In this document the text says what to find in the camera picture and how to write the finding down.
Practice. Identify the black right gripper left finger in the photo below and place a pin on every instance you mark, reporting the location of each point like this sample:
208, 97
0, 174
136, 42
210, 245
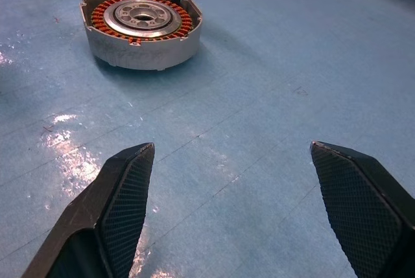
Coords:
97, 219

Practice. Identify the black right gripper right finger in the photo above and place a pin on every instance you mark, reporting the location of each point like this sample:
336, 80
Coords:
363, 206

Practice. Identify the silver motor housing copper windings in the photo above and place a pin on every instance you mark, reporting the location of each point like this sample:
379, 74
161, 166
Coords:
146, 54

